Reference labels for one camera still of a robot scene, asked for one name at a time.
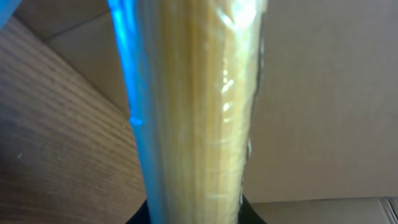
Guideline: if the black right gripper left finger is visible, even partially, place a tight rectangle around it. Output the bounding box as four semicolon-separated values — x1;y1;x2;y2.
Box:
126;200;151;224

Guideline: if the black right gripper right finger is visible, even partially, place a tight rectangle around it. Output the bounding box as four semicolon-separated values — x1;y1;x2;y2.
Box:
239;194;267;224

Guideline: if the orange biscuit pack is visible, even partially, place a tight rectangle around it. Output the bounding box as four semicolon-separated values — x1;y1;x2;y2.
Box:
108;0;267;224

